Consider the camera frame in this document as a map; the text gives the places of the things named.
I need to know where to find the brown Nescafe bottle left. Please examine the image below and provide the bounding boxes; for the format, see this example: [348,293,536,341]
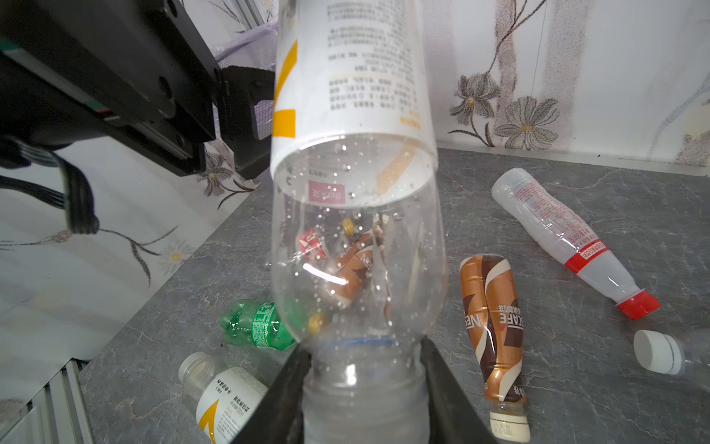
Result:
[330,214,390,307]

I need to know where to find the small white label yellow-chevron bottle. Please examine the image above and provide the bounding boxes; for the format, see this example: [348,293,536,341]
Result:
[270,0,449,443]

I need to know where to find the green soda bottle yellow cap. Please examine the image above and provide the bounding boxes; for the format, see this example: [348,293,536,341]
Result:
[218,298,333,351]

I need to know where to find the white bottle red cap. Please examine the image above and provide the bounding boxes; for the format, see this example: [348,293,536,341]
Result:
[492,168,661,320]

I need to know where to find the large white label yellow-chevron bottle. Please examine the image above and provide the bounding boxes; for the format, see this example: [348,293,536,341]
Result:
[177,351,267,444]

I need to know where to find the white cable duct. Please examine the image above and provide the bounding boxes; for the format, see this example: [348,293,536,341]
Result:
[1,359,94,443]

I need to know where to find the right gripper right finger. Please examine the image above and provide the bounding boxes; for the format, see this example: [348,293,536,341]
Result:
[420,337,497,444]

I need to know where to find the brown Nescafe bottle right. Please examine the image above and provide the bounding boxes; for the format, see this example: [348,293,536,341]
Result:
[460,253,531,443]

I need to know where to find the red label cola bottle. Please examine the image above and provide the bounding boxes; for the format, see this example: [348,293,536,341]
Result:
[297,227,329,265]

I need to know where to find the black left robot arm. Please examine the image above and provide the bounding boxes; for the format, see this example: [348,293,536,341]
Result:
[1,1,275,234]

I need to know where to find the brown nescafe bottle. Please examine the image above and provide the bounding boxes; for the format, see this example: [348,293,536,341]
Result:
[330,214,390,307]
[460,253,531,443]

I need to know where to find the clear bottle white cap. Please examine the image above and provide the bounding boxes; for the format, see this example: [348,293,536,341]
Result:
[633,329,709,392]

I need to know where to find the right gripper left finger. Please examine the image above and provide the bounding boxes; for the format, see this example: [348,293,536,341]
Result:
[231,345,312,444]

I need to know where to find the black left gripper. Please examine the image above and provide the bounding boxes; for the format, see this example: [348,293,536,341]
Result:
[1,1,275,179]

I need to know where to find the purple lined mesh trash bin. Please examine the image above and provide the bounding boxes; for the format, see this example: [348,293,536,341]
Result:
[211,20,278,72]

